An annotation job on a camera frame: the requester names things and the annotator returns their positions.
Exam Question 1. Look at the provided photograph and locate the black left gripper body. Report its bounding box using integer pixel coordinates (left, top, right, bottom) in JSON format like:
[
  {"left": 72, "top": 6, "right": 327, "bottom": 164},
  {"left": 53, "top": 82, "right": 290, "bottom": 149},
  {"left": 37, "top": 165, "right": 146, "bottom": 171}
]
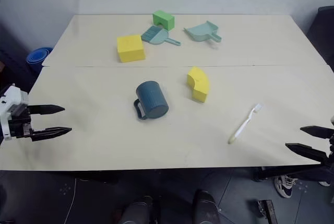
[{"left": 7, "top": 103, "right": 34, "bottom": 139}]

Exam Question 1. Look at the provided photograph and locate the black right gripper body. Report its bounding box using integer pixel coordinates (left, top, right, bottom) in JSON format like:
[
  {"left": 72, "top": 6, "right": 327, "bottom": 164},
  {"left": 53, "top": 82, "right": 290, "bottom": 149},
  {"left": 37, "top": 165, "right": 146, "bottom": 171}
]
[{"left": 323, "top": 134, "right": 334, "bottom": 166}]

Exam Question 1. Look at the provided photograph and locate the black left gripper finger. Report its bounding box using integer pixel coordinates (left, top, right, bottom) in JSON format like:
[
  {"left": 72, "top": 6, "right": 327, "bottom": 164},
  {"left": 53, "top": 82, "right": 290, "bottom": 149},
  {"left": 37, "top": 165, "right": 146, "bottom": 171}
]
[
  {"left": 27, "top": 104, "right": 66, "bottom": 116},
  {"left": 29, "top": 126, "right": 73, "bottom": 143}
]

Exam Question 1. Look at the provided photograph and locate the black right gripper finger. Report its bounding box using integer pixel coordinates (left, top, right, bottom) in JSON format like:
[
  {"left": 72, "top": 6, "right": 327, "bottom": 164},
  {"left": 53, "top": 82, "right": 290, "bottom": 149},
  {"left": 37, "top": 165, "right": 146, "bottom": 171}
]
[
  {"left": 285, "top": 143, "right": 327, "bottom": 162},
  {"left": 300, "top": 125, "right": 334, "bottom": 139}
]

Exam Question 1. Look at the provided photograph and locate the black table leg bar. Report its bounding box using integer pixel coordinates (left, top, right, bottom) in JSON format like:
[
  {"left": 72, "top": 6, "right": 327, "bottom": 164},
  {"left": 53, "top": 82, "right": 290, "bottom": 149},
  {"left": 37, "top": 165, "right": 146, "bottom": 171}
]
[{"left": 252, "top": 162, "right": 334, "bottom": 182}]

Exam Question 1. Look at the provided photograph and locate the blue round bucket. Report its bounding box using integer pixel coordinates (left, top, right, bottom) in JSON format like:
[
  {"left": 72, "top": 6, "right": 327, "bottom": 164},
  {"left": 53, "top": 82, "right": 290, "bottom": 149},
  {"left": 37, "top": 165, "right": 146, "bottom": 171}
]
[{"left": 26, "top": 47, "right": 54, "bottom": 71}]

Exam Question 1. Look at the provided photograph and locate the white toothbrush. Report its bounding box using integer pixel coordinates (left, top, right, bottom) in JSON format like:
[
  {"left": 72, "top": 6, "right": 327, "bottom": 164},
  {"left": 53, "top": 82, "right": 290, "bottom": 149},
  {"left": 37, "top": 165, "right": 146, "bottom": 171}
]
[{"left": 228, "top": 103, "right": 263, "bottom": 145}]

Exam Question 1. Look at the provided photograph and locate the black chair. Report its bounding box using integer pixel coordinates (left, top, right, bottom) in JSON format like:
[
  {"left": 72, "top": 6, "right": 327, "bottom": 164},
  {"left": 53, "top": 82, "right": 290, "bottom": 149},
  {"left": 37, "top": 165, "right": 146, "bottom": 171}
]
[{"left": 305, "top": 6, "right": 334, "bottom": 75}]

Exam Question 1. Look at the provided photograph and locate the yellow rectangular foam block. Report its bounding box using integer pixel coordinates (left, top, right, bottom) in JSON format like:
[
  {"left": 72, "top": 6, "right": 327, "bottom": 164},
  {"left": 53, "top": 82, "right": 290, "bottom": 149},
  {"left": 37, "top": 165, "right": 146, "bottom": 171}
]
[{"left": 116, "top": 34, "right": 146, "bottom": 64}]

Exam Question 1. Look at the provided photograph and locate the dark blue plastic mug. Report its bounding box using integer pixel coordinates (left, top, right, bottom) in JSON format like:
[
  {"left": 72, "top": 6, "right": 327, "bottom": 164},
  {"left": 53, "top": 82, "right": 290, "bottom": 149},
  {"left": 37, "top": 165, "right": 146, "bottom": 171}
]
[{"left": 133, "top": 80, "right": 170, "bottom": 121}]

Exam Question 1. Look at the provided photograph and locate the dark rounded robot knee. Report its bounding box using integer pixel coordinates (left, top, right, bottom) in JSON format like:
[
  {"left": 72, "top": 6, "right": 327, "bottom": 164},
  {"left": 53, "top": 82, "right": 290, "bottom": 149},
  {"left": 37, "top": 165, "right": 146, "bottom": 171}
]
[
  {"left": 117, "top": 195, "right": 154, "bottom": 224},
  {"left": 192, "top": 189, "right": 222, "bottom": 224}
]

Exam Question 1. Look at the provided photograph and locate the yellow curved foam block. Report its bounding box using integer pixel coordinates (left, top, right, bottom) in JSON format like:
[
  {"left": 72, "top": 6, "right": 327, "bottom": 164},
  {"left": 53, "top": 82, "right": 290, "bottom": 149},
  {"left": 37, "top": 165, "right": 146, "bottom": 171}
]
[{"left": 186, "top": 66, "right": 210, "bottom": 103}]

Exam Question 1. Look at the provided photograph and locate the teal hand brush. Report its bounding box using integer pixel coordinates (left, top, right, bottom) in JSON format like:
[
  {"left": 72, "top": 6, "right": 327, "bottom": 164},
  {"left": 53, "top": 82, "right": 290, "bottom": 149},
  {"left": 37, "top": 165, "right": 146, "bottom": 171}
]
[{"left": 140, "top": 25, "right": 182, "bottom": 46}]

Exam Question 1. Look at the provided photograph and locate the green arch foam block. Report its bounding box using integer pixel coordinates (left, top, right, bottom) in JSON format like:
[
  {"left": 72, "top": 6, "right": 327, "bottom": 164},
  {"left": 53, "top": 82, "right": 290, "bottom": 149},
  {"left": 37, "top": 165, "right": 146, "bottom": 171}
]
[{"left": 152, "top": 10, "right": 175, "bottom": 32}]

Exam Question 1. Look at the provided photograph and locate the teal plastic dustpan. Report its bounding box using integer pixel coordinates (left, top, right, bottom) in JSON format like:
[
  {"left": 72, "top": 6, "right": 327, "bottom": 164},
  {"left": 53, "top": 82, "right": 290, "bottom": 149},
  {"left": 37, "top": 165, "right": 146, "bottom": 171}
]
[{"left": 183, "top": 20, "right": 222, "bottom": 43}]

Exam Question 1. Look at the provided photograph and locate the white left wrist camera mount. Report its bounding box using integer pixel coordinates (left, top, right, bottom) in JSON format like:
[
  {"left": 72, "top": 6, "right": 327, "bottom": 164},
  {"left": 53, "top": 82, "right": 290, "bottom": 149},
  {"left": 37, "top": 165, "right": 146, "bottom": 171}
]
[{"left": 0, "top": 85, "right": 29, "bottom": 141}]

